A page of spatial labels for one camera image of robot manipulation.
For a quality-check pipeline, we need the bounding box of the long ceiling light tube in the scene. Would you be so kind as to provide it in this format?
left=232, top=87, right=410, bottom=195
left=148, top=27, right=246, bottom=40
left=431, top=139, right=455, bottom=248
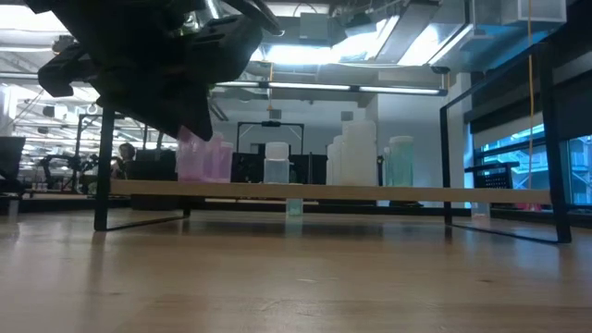
left=215, top=80, right=449, bottom=97

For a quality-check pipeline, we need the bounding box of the black plant pot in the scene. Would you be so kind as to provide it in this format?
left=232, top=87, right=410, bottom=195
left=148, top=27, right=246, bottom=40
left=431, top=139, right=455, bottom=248
left=127, top=147, right=187, bottom=213

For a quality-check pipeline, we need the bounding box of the black background rig frame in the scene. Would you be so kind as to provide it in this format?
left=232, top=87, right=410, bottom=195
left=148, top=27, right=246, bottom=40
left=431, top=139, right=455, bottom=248
left=76, top=113, right=150, bottom=195

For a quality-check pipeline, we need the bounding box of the wooden shelf black metal frame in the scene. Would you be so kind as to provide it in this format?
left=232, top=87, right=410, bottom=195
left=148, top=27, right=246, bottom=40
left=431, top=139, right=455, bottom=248
left=93, top=41, right=574, bottom=245

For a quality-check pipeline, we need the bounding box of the person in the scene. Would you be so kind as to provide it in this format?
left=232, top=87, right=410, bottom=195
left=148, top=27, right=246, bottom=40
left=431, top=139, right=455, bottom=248
left=110, top=142, right=138, bottom=180

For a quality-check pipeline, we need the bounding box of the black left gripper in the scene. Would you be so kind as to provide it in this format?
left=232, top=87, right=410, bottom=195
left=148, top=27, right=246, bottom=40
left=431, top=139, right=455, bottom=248
left=36, top=15, right=265, bottom=142

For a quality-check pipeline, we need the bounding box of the black left wrist camera cable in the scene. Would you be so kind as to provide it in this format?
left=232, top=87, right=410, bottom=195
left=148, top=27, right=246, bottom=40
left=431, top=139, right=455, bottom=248
left=221, top=0, right=285, bottom=37

